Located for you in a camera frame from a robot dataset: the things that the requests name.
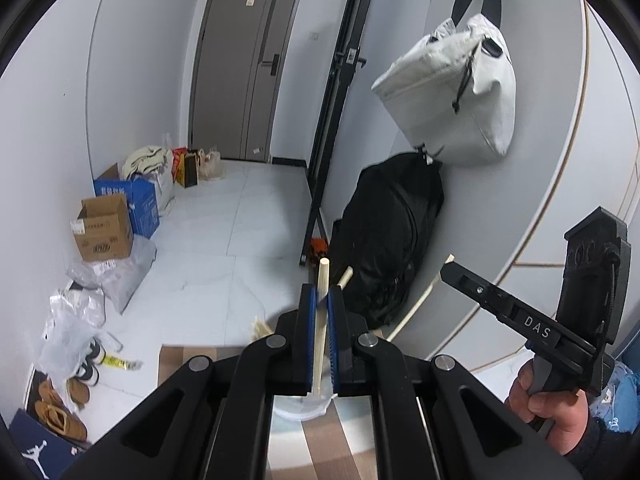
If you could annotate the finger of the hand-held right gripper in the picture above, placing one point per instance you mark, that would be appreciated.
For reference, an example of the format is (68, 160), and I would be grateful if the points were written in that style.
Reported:
(472, 287)

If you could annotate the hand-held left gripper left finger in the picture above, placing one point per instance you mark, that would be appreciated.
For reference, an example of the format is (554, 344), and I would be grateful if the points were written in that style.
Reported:
(311, 310)

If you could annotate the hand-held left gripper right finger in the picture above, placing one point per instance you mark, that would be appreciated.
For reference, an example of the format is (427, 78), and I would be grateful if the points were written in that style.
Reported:
(334, 350)

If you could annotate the pale bamboo chopstick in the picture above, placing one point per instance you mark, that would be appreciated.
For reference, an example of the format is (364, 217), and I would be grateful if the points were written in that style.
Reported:
(267, 333)
(345, 276)
(322, 280)

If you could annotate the grey divided utensil holder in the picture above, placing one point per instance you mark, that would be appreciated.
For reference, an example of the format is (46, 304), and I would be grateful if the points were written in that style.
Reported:
(300, 407)

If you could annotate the person's right forearm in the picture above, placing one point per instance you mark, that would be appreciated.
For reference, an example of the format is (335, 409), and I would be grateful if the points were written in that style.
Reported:
(605, 450)

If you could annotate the person's right hand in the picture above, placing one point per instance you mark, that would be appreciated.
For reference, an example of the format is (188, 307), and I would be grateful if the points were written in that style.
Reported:
(555, 415)

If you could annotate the black backpack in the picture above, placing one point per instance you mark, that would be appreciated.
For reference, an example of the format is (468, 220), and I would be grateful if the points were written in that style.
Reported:
(390, 240)

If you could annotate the checkered table cloth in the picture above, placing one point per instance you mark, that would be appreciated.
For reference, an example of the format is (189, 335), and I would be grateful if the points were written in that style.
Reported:
(320, 450)

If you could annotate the blue denim trousers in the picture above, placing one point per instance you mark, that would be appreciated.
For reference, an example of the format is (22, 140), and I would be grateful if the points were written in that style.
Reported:
(620, 395)

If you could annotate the beige plastic bag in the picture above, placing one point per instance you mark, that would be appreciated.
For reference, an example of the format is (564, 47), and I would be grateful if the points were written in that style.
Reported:
(211, 165)

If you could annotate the light grey hanging bag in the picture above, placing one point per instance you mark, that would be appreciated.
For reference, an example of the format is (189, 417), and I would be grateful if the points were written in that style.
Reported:
(450, 100)

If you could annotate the blue cardboard box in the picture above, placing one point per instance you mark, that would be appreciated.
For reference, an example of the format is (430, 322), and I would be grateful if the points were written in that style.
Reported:
(145, 210)

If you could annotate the grey plastic bag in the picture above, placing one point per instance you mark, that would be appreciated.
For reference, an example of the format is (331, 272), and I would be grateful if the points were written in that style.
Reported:
(120, 275)

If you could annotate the red snack bag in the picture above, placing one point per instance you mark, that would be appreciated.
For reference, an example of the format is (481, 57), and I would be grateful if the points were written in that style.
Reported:
(177, 165)

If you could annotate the yellow labelled tube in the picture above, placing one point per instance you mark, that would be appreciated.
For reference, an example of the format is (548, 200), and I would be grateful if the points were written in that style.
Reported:
(117, 361)

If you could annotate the brown cardboard box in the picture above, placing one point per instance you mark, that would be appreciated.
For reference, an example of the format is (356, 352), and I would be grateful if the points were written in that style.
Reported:
(102, 230)

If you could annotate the white bag with clothes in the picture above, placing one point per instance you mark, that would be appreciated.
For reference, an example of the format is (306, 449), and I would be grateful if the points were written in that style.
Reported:
(145, 160)

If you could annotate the grey door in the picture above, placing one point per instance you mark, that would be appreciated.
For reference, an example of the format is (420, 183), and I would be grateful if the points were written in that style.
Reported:
(225, 85)

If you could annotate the brown sandal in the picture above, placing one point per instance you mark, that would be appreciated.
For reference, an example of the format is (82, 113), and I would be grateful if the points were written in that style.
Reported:
(50, 397)
(79, 390)
(65, 422)

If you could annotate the crumpled clear plastic bag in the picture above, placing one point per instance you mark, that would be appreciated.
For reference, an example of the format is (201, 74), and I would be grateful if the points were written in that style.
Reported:
(65, 330)

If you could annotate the navy shoe box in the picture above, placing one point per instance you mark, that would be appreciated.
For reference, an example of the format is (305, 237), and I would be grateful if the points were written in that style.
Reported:
(40, 450)

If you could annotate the black metal frame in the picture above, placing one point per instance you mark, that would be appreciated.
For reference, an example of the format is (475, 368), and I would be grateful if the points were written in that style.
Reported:
(340, 85)

